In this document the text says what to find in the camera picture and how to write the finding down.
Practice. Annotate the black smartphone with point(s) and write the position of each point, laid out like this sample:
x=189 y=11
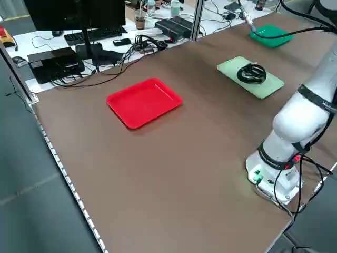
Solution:
x=122 y=42

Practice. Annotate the black flat box device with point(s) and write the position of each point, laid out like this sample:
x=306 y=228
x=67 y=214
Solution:
x=52 y=63

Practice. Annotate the teal plastic bottle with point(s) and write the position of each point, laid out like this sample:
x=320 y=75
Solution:
x=175 y=8

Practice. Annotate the green plastic tray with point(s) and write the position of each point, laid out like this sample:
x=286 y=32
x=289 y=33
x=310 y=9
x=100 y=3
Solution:
x=273 y=39

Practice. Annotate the yellow red emergency stop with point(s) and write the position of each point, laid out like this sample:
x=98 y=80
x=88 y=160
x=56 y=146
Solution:
x=5 y=38

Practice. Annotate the pale green flat tray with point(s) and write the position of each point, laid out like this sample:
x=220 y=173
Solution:
x=231 y=67

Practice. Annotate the brown drink cup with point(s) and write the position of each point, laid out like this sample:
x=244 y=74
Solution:
x=140 y=22

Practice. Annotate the clear plastic bottle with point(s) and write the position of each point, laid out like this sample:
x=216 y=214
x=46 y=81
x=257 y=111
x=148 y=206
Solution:
x=151 y=8

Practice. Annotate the aluminium side rail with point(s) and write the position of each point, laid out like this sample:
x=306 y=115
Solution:
x=15 y=71

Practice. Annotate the red plastic tray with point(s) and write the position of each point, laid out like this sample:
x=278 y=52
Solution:
x=144 y=102

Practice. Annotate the black keyboard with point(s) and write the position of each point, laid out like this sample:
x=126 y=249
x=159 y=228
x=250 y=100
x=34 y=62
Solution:
x=105 y=32

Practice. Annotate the small grey device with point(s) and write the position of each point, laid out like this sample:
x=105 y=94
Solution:
x=19 y=61

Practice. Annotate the aluminium frame post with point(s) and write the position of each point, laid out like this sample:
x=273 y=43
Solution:
x=197 y=18

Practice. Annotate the black computer monitor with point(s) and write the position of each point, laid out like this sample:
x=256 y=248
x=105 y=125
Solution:
x=73 y=13

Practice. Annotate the black computer mouse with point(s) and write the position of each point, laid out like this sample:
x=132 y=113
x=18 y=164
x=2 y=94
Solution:
x=57 y=33

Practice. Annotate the black ribbed power supply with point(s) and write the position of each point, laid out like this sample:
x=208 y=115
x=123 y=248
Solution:
x=173 y=27

